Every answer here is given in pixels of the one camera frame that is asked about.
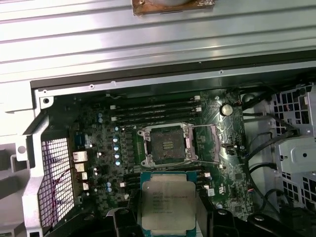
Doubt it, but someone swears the silver CPU chip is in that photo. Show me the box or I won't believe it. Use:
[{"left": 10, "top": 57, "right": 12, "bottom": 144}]
[{"left": 139, "top": 171, "right": 198, "bottom": 237}]

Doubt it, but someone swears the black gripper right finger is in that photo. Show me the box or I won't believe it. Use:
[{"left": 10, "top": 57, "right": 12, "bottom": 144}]
[{"left": 195, "top": 192, "right": 275, "bottom": 237}]

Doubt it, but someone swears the green motherboard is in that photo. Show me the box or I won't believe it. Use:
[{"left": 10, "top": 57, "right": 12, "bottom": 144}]
[{"left": 68, "top": 88, "right": 249, "bottom": 223}]

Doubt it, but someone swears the metal socket cover frame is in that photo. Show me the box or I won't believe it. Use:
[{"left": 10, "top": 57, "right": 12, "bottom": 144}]
[{"left": 187, "top": 125, "right": 222, "bottom": 165}]

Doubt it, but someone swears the thin wire locking lever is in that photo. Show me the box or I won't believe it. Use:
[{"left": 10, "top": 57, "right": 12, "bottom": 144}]
[{"left": 191, "top": 158, "right": 220, "bottom": 165}]

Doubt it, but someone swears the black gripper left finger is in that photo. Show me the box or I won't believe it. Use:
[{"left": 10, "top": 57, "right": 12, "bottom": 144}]
[{"left": 81, "top": 189, "right": 143, "bottom": 237}]

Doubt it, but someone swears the CPU socket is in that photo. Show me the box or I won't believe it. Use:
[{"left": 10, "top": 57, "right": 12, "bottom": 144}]
[{"left": 137, "top": 122, "right": 196, "bottom": 169}]

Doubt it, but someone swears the silver drive cage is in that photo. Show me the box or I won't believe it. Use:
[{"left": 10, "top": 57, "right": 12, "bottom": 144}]
[{"left": 271, "top": 83, "right": 316, "bottom": 237}]

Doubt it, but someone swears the black PC case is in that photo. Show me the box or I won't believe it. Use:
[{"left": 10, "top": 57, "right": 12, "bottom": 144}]
[{"left": 14, "top": 50, "right": 316, "bottom": 237}]

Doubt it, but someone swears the round coin battery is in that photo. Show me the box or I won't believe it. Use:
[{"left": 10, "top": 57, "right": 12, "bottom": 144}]
[{"left": 221, "top": 103, "right": 233, "bottom": 116}]

